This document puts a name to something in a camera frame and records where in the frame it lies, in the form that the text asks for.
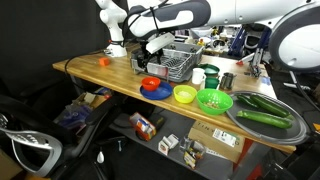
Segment orange white carton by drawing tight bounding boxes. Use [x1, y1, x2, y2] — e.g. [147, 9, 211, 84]
[129, 112, 158, 142]

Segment stainless steel cup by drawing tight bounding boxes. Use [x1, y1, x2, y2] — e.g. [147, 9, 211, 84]
[219, 72, 237, 91]

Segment yellow plastic bowl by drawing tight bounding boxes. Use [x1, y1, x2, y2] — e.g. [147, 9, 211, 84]
[172, 84, 198, 105]

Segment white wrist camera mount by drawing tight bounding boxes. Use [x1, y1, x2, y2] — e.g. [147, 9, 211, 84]
[145, 32, 176, 55]

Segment grey round tray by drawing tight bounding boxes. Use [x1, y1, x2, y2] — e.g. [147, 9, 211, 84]
[225, 89, 311, 146]

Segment dark green plastic cup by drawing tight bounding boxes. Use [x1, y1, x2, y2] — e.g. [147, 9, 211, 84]
[204, 76, 220, 90]

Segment dark green plastic plate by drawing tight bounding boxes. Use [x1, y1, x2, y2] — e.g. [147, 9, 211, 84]
[197, 63, 221, 76]

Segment blue bowl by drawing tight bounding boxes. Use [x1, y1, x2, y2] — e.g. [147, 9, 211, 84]
[139, 81, 174, 101]

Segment black table cable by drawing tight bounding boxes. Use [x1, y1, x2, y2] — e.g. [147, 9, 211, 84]
[63, 49, 111, 96]

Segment aluminium extrusion bracket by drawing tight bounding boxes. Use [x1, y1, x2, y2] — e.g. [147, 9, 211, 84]
[248, 49, 265, 79]

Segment orange plastic bowl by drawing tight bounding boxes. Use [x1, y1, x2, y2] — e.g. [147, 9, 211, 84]
[141, 76, 162, 92]

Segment large green cucumber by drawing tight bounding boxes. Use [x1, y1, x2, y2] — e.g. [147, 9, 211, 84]
[236, 109, 294, 130]
[249, 93, 292, 118]

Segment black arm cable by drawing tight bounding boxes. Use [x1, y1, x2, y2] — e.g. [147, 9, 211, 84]
[121, 3, 162, 42]

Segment black grey office chair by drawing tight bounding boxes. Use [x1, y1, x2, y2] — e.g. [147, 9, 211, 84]
[0, 94, 118, 180]

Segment bright green plastic bowl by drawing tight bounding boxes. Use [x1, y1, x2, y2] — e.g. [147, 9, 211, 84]
[195, 88, 234, 117]

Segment pale green beans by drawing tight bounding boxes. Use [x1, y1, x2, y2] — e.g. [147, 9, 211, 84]
[203, 100, 221, 110]

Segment white cup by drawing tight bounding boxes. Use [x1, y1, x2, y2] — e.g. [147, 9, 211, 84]
[191, 67, 207, 86]

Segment small white box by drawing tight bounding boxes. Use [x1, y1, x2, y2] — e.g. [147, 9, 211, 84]
[157, 133, 181, 157]

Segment small green cucumber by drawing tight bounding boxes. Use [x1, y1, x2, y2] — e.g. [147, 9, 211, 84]
[235, 94, 260, 109]

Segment grey lower table shelf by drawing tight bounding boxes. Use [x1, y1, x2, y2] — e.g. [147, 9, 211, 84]
[109, 106, 256, 180]

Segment labelled cardboard box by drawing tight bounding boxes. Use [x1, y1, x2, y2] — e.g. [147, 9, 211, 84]
[187, 120, 246, 164]

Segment orange cube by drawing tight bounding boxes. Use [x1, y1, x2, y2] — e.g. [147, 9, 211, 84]
[98, 57, 111, 67]

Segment grey dish rack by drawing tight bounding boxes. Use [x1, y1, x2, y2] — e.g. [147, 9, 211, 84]
[129, 46, 195, 84]

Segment white granules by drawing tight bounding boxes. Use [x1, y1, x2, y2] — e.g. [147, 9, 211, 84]
[178, 90, 194, 100]

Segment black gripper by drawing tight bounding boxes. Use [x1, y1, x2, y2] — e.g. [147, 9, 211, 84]
[134, 42, 152, 72]

